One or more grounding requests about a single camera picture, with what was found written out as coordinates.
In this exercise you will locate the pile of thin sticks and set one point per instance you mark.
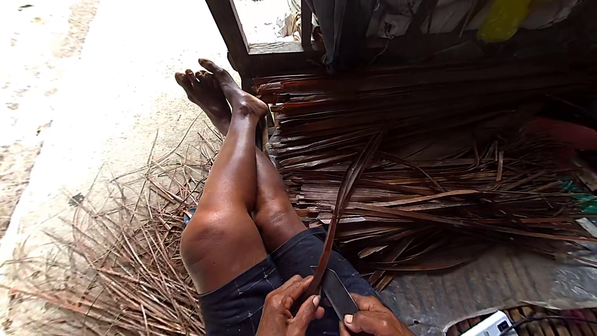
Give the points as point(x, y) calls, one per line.
point(144, 270)

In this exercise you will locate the person's left fingers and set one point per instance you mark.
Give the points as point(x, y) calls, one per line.
point(320, 313)

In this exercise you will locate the small white flat piece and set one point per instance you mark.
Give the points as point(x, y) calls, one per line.
point(588, 227)

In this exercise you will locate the person's left thumb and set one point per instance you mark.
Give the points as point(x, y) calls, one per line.
point(305, 315)

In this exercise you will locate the person's right index finger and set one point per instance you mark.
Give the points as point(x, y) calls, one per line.
point(367, 302)

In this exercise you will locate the pile of dried brown leaves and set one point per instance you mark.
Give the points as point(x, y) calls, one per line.
point(401, 186)

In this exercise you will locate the small blue object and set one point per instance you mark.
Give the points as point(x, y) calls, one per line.
point(188, 215)

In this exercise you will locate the red cloth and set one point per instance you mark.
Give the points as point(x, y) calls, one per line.
point(562, 133)

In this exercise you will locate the person's legs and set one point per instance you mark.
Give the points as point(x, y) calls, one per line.
point(228, 210)

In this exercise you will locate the person's left index finger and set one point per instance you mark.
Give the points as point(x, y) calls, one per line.
point(292, 289)

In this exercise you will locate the grey plastic mat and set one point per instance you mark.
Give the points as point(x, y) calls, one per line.
point(466, 284)

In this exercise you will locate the dark grey hanging cloth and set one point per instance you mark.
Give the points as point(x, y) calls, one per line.
point(333, 28)

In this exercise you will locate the long brown palm leaf strip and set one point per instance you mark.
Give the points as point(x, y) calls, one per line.
point(336, 215)

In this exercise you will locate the person's right thumb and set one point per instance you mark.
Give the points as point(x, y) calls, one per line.
point(363, 321)

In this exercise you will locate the white power strip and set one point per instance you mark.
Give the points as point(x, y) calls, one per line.
point(489, 325)

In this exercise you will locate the green plastic piece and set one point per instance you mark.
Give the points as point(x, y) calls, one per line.
point(585, 201)

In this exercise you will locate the dark knife blade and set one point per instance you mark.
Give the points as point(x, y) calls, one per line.
point(339, 293)

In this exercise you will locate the person's right hand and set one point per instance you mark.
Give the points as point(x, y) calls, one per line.
point(380, 322)

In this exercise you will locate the person's right fingers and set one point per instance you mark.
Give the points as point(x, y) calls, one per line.
point(344, 331)

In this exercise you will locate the person's left hand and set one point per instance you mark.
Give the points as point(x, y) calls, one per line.
point(276, 316)

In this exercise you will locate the yellow plastic bag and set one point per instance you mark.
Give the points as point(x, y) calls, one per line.
point(504, 21)

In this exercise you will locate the dark wooden frame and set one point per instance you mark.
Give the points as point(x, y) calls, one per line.
point(235, 37)

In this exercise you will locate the white hanging sack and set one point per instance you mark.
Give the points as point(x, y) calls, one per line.
point(394, 16)

